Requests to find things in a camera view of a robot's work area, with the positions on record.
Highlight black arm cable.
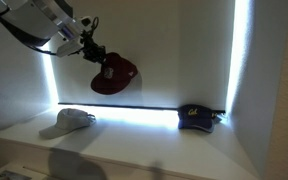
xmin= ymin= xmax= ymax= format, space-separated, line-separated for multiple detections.
xmin=0 ymin=3 xmax=60 ymax=57

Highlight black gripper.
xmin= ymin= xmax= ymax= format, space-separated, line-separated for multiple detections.
xmin=79 ymin=29 xmax=108 ymax=66

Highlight black wall trim strip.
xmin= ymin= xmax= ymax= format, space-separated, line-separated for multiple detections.
xmin=57 ymin=102 xmax=227 ymax=114

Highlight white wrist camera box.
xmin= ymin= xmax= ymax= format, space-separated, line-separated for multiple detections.
xmin=55 ymin=36 xmax=85 ymax=58

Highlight navy blue cap yellow lettering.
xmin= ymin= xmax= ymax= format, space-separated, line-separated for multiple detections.
xmin=177 ymin=103 xmax=227 ymax=134

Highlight white baseball cap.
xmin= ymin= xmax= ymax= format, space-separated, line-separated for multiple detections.
xmin=38 ymin=107 xmax=97 ymax=140

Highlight dark red baseball cap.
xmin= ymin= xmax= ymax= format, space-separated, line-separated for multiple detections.
xmin=90 ymin=51 xmax=139 ymax=96

